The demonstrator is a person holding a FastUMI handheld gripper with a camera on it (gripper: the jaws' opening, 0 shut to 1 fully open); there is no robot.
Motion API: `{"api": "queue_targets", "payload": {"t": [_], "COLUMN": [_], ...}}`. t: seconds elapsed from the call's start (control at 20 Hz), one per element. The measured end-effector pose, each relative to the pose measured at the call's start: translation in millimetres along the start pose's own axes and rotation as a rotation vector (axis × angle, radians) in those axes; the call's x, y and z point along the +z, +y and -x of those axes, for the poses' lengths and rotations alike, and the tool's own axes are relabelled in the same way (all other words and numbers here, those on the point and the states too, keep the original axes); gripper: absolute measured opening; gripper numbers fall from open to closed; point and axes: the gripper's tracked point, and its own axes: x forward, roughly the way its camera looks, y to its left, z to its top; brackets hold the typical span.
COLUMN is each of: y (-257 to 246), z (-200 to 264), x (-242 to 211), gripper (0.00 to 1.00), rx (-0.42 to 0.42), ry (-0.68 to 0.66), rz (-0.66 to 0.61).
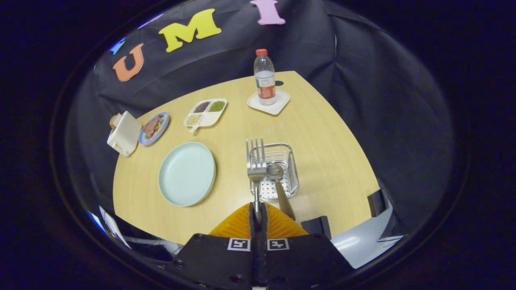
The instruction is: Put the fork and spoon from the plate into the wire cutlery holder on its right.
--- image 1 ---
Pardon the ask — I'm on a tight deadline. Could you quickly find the white square coaster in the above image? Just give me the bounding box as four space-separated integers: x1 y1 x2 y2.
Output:
247 89 291 116

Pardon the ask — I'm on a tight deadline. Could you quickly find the white divided dish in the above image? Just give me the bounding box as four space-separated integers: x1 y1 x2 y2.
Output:
184 98 228 133

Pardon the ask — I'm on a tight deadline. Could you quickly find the small blue plate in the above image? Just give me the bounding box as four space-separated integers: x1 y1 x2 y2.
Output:
138 112 170 146

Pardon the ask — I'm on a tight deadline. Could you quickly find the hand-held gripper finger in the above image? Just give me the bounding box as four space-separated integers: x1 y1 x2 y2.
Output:
165 203 259 290
260 203 355 290

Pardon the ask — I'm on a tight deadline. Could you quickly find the wooden handled metal spoon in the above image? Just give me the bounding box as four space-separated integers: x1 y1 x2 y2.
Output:
266 163 296 221

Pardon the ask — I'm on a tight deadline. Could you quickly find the clear red capped water bottle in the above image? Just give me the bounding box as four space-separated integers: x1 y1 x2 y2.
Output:
254 49 277 106

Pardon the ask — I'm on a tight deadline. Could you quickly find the black backdrop cloth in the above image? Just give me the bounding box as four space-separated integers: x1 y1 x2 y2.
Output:
67 0 454 242

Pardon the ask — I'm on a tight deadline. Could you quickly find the light green plate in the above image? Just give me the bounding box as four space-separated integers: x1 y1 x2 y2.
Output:
158 142 216 207

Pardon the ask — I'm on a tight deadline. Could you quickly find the white toaster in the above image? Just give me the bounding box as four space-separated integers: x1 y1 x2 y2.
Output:
107 111 143 157

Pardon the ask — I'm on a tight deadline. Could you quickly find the brown steak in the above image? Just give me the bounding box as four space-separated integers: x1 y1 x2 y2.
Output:
141 114 164 139

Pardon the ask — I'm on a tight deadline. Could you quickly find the wooden handled metal fork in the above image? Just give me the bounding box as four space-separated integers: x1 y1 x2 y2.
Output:
246 137 268 214

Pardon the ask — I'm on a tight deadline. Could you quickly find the metal wire basket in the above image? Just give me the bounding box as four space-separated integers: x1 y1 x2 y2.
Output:
249 143 300 202

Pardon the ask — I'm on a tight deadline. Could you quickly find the white sheet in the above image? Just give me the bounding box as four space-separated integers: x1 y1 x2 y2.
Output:
99 205 132 249

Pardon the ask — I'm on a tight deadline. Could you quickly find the black block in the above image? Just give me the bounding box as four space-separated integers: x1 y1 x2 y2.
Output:
367 189 388 218
301 216 332 240

